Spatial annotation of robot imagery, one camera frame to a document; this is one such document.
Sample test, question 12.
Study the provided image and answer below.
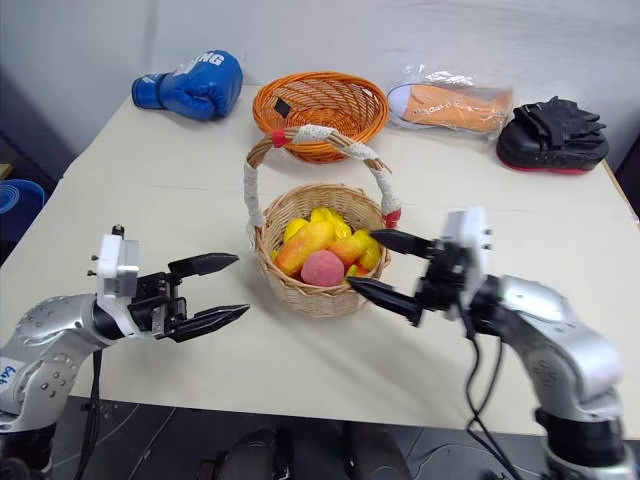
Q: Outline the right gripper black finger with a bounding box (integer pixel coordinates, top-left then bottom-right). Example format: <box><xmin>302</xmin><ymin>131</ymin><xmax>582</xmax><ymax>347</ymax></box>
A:
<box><xmin>345</xmin><ymin>276</ymin><xmax>426</xmax><ymax>328</ymax></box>
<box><xmin>369</xmin><ymin>229</ymin><xmax>441</xmax><ymax>260</ymax></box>

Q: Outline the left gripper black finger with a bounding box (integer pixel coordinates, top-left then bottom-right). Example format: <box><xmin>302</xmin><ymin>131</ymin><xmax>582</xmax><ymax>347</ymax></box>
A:
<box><xmin>164</xmin><ymin>303</ymin><xmax>251</xmax><ymax>344</ymax></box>
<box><xmin>167</xmin><ymin>252</ymin><xmax>241</xmax><ymax>278</ymax></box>

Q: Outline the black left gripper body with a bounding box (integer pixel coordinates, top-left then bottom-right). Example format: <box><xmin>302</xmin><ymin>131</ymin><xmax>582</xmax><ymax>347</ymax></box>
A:
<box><xmin>127</xmin><ymin>270</ymin><xmax>189</xmax><ymax>341</ymax></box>

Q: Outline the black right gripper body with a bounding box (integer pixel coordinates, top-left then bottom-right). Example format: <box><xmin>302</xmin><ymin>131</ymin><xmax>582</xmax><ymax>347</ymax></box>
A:
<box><xmin>412</xmin><ymin>238</ymin><xmax>475</xmax><ymax>315</ymax></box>

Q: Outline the orange wicker bowl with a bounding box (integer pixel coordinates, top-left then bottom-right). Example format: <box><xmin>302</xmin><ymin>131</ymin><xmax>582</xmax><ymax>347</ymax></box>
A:
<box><xmin>251</xmin><ymin>70</ymin><xmax>391</xmax><ymax>164</ymax></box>

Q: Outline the yellow lemon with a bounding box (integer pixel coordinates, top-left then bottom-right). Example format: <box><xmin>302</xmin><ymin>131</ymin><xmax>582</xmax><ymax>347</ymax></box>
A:
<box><xmin>353</xmin><ymin>229</ymin><xmax>385</xmax><ymax>272</ymax></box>

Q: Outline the small orange yellow mango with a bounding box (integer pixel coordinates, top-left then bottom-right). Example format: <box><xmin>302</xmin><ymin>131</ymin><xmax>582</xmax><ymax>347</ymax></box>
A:
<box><xmin>327</xmin><ymin>234</ymin><xmax>367</xmax><ymax>264</ymax></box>

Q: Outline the pink peach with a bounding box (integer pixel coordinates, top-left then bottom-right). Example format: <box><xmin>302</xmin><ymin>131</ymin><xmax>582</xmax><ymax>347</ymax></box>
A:
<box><xmin>300</xmin><ymin>249</ymin><xmax>348</xmax><ymax>288</ymax></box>

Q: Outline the cream table cover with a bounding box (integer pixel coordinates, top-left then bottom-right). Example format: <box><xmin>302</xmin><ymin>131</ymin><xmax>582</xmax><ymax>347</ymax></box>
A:
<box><xmin>0</xmin><ymin>91</ymin><xmax>640</xmax><ymax>442</ymax></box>

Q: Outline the large orange yellow mango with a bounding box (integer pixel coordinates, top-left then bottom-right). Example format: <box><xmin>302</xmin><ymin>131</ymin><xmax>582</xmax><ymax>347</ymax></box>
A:
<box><xmin>274</xmin><ymin>220</ymin><xmax>336</xmax><ymax>278</ymax></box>

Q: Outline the orange shoe in plastic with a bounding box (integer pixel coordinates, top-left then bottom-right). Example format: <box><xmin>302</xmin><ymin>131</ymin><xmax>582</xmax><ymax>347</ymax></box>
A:
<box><xmin>386</xmin><ymin>63</ymin><xmax>517</xmax><ymax>154</ymax></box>

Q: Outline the orange canvas shoe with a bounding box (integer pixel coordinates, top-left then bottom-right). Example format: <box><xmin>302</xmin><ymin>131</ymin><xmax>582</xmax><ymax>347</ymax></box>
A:
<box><xmin>387</xmin><ymin>83</ymin><xmax>514</xmax><ymax>134</ymax></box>

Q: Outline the blue plastic bucket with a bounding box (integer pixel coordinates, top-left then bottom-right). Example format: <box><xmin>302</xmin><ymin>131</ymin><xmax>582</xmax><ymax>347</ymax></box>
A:
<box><xmin>0</xmin><ymin>178</ymin><xmax>48</xmax><ymax>230</ymax></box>

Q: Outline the black red focus mitt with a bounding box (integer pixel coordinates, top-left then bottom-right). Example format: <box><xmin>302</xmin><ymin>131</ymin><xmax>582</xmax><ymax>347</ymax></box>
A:
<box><xmin>495</xmin><ymin>96</ymin><xmax>613</xmax><ymax>177</ymax></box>

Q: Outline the blue boxing glove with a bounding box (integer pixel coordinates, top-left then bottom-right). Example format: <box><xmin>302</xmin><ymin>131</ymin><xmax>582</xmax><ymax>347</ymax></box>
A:
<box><xmin>130</xmin><ymin>48</ymin><xmax>245</xmax><ymax>123</ymax></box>

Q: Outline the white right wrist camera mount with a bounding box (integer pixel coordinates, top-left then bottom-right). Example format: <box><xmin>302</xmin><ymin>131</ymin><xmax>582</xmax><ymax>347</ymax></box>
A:
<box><xmin>438</xmin><ymin>205</ymin><xmax>494</xmax><ymax>322</ymax></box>

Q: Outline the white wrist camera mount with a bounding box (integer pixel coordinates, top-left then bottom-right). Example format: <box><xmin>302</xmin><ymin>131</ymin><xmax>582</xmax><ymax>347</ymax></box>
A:
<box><xmin>438</xmin><ymin>205</ymin><xmax>494</xmax><ymax>322</ymax></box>
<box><xmin>87</xmin><ymin>224</ymin><xmax>143</xmax><ymax>310</ymax></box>

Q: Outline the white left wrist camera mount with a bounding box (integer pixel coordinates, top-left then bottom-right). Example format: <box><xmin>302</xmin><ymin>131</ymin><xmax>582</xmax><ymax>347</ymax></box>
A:
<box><xmin>87</xmin><ymin>224</ymin><xmax>143</xmax><ymax>310</ymax></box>

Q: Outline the tan wicker basket with handle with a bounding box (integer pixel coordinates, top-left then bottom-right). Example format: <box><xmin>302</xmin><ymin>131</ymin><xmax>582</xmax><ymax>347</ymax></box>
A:
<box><xmin>243</xmin><ymin>123</ymin><xmax>403</xmax><ymax>320</ymax></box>

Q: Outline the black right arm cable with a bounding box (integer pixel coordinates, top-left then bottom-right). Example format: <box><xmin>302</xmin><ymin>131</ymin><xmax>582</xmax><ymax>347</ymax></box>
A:
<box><xmin>457</xmin><ymin>292</ymin><xmax>524</xmax><ymax>480</ymax></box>

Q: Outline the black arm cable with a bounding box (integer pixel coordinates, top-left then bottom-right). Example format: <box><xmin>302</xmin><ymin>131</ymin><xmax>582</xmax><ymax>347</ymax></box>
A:
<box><xmin>457</xmin><ymin>292</ymin><xmax>524</xmax><ymax>480</ymax></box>
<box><xmin>73</xmin><ymin>347</ymin><xmax>105</xmax><ymax>480</ymax></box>

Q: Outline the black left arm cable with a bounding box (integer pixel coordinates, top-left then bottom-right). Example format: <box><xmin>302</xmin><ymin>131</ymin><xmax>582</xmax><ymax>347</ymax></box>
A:
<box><xmin>73</xmin><ymin>347</ymin><xmax>105</xmax><ymax>480</ymax></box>

